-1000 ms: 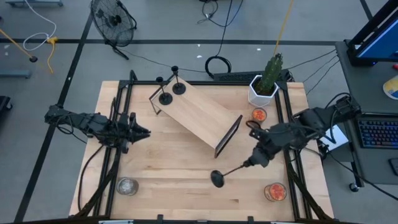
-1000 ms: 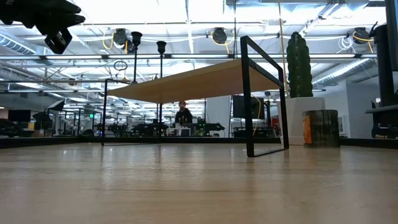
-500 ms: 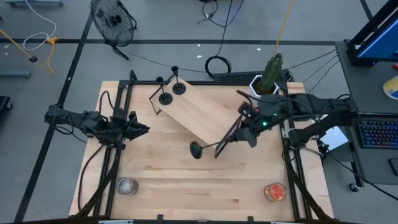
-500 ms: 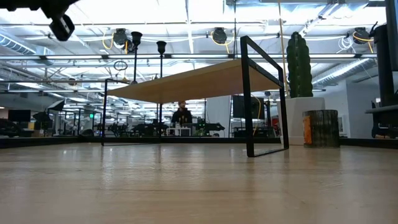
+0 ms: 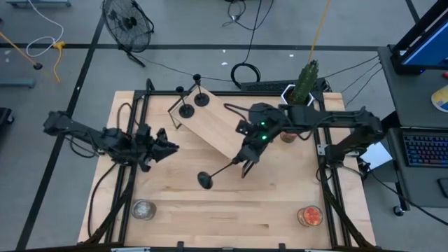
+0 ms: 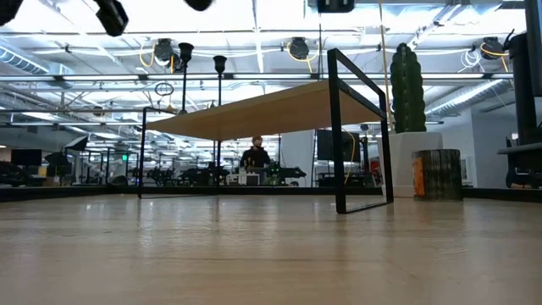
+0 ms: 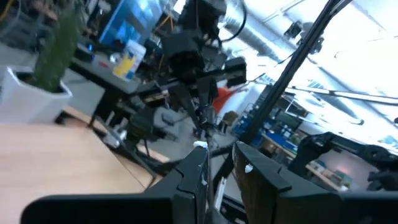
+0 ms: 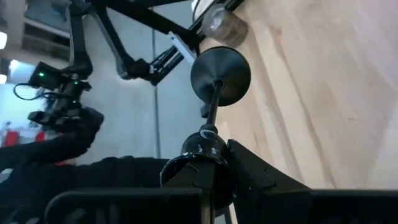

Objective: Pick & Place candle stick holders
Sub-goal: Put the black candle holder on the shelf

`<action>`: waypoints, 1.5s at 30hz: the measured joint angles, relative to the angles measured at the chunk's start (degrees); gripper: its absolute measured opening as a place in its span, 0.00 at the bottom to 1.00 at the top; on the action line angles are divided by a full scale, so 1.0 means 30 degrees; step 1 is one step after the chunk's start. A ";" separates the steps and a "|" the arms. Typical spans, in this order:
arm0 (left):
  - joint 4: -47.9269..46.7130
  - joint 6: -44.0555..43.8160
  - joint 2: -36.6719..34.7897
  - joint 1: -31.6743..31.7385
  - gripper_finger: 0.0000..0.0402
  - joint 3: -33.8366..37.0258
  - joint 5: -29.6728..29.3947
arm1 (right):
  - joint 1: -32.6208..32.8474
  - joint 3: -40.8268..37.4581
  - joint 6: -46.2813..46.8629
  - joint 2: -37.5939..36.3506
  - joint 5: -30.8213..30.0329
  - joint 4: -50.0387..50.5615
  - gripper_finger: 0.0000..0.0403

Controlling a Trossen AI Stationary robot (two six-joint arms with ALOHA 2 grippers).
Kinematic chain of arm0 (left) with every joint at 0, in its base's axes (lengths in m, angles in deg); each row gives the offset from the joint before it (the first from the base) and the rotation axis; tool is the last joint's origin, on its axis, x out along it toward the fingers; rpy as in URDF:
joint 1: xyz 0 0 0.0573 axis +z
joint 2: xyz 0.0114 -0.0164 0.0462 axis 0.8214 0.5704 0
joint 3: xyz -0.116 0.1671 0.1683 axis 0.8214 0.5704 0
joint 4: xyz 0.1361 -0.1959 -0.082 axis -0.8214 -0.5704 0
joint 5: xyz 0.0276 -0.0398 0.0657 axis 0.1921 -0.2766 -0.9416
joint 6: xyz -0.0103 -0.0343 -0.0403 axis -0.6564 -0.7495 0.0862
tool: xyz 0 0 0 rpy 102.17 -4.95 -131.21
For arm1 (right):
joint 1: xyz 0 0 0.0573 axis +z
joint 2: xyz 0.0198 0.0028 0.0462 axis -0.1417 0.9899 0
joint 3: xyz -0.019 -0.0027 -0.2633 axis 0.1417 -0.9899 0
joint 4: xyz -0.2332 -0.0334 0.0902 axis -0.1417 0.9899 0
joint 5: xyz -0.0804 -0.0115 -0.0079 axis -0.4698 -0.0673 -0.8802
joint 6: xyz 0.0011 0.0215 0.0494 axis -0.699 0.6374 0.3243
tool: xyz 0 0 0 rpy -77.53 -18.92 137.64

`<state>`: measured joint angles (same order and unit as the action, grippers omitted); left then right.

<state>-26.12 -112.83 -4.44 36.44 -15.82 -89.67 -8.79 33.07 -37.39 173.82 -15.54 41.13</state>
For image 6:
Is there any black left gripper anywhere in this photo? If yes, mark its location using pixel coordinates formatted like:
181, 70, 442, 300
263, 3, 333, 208
92, 0, 130, 38

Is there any ribbed glass jar orange candle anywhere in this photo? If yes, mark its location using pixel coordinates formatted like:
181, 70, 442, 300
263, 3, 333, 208
411, 147, 464, 202

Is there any black studio light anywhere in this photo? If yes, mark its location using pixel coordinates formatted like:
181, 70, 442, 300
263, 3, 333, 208
63, 134, 90, 153

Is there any black background monitor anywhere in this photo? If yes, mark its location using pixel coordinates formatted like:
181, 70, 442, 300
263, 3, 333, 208
10, 148, 43, 168

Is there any person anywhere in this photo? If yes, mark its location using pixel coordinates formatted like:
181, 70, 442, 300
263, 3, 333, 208
239, 135, 272, 184

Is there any green cactus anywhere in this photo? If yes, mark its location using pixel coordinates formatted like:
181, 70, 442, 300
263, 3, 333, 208
389, 42, 429, 135

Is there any white hexagonal plant pot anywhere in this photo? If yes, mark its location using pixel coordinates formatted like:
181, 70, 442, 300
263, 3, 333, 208
375, 130, 445, 199

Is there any grey computer cart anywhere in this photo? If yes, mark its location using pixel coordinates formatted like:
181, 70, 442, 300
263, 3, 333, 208
497, 141, 542, 190

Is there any black ceiling cable reel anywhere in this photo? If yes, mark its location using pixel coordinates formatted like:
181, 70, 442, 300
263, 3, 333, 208
481, 36, 506, 61
153, 37, 175, 64
289, 36, 311, 61

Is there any wooden shelf riser black frame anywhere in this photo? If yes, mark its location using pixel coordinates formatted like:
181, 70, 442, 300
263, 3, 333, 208
137, 47, 395, 215

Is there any black aluminium table frame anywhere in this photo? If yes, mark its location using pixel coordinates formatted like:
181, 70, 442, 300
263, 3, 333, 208
0, 185, 542, 203

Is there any black wall screen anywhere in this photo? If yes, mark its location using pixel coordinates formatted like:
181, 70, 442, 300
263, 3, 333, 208
316, 128, 362, 164

